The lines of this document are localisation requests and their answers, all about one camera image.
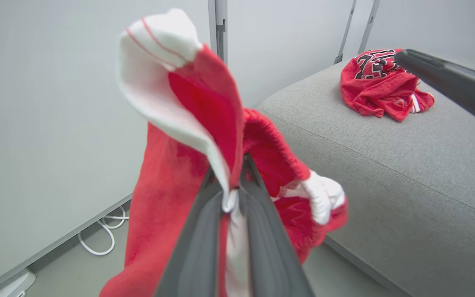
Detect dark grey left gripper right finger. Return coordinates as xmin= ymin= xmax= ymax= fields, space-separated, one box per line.
xmin=239 ymin=155 xmax=315 ymax=297

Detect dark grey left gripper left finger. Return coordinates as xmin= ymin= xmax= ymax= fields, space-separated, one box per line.
xmin=155 ymin=167 xmax=224 ymax=297

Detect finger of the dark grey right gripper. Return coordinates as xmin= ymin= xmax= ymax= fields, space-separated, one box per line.
xmin=394 ymin=49 xmax=475 ymax=133

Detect red and white shorts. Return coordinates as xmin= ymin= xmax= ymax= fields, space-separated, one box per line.
xmin=99 ymin=8 xmax=348 ymax=297

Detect red basketball jersey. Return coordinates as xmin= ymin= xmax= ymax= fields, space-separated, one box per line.
xmin=340 ymin=49 xmax=435 ymax=123

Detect grey fabric couch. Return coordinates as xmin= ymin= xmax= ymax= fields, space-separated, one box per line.
xmin=257 ymin=58 xmax=475 ymax=297

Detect grey slanted brace bar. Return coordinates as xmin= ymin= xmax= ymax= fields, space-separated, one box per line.
xmin=357 ymin=0 xmax=381 ymax=54
xmin=334 ymin=0 xmax=357 ymax=64

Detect white power strip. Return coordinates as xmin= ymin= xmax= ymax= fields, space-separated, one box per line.
xmin=0 ymin=270 xmax=37 ymax=297

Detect white coiled cable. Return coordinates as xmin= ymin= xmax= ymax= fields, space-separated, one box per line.
xmin=77 ymin=205 xmax=130 ymax=256

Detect grey partition post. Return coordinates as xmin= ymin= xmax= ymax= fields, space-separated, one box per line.
xmin=207 ymin=0 xmax=228 ymax=65

